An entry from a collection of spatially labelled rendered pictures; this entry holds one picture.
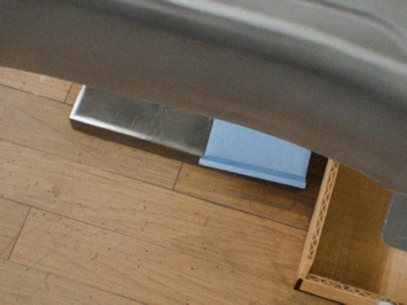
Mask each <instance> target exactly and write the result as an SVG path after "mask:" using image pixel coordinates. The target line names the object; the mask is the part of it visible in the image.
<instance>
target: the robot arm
mask: <svg viewBox="0 0 407 305"><path fill-rule="evenodd" d="M0 67H4V68H11V69H15V70H21V71H25V72H28V73H37V74H40V75H44V76H49V77H52V78H57V79H60V80H65V81H70V82H73V83H76V84H81V85H83V86H90V87H93V88H96V89H100V90H103V91H106V92H113V93H116V94H121V95H124V96H127V97H131V98H136V99H141V100H143V101H146V102H151V103H154V104H160V105H164V106H167V107H171V108H174V109H177V110H184V111H187V112H189V113H194V114H197V115H204V116H207V117H210V118H214V119H217V120H219V121H226V122H229V123H233V124H235V125H238V126H243V127H246V128H248V129H252V130H255V131H260V132H262V133H264V134H267V135H270V136H272V137H277V138H279V139H282V140H284V141H287V142H290V143H293V144H295V145H298V146H300V147H304V148H306V149H308V150H311V151H313V152H314V153H318V154H320V155H323V156H324V157H326V158H330V159H332V160H335V161H336V162H338V163H341V164H343V165H345V166H346V167H348V168H351V169H354V170H356V171H358V172H359V173H361V174H363V175H366V176H367V177H368V178H369V179H370V180H371V181H372V182H373V183H374V184H376V185H377V186H378V187H381V188H382V189H385V190H389V191H390V192H393V194H392V197H391V199H390V203H389V208H388V209H387V213H386V216H385V218H384V221H383V226H382V228H381V229H380V230H379V231H380V234H381V237H382V240H383V242H384V244H385V245H387V246H389V247H391V248H394V249H396V250H402V251H405V252H407V0H0Z"/></svg>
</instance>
